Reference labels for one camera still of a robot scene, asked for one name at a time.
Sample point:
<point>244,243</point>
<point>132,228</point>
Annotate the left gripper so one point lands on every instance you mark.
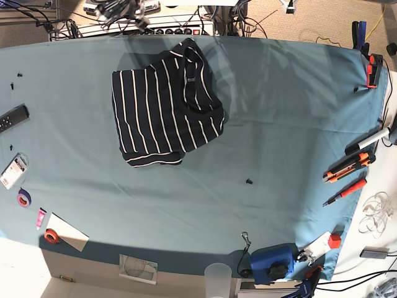
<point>289,6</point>

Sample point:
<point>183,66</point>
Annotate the navy white striped t-shirt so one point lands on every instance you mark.
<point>166,109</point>

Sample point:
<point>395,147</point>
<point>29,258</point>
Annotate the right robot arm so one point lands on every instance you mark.
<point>110,12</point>

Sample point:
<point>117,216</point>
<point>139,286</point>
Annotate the white power strip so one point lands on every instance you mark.
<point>182,24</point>

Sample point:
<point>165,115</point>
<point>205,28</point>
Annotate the orange black clamp tool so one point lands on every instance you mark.
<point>374,70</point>

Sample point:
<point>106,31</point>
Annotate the teal table cloth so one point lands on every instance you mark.
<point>291,109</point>

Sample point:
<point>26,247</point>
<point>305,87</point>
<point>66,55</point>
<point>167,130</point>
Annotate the black white marker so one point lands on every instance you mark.
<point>366,142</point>

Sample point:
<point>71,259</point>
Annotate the orange black utility knife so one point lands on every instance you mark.
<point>350,165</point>

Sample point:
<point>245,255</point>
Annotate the orange black screwdriver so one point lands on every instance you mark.
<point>347,191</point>

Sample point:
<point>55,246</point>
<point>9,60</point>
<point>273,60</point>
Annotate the bundle of white zip ties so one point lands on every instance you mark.
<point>378,210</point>

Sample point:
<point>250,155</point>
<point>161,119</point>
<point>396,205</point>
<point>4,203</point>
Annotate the small red cube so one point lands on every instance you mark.
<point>334,241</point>

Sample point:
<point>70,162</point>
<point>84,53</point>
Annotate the blue red bar clamp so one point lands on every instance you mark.
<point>306,288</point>

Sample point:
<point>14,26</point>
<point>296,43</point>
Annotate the grey flat adapter box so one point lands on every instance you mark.
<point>374,253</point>

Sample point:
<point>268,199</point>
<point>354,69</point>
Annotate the blue clamp with knob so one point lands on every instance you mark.
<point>272,265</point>

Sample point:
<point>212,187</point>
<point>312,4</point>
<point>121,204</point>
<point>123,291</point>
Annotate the translucent plastic cup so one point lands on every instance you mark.
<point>217,280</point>

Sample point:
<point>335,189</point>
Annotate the black remote control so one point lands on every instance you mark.
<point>14,117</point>

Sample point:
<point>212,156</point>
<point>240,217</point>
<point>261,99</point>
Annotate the printed diagram paper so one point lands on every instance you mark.
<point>137,269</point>

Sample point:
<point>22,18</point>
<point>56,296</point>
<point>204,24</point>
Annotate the white paper sheet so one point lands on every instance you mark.
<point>66,232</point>

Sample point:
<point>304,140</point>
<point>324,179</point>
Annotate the pink glue tube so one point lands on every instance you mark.
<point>40,218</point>

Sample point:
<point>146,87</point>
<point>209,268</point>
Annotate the purple tape roll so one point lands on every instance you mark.
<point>24,198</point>

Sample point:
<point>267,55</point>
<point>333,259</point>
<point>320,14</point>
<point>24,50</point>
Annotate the orange tape roll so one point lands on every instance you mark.
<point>51,236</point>

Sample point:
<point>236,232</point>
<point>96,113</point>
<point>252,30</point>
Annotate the blue handled spring clamp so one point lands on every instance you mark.
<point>358,36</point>

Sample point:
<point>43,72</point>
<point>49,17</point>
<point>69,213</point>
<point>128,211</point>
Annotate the silver carabiner with cord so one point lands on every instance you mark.
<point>244,273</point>

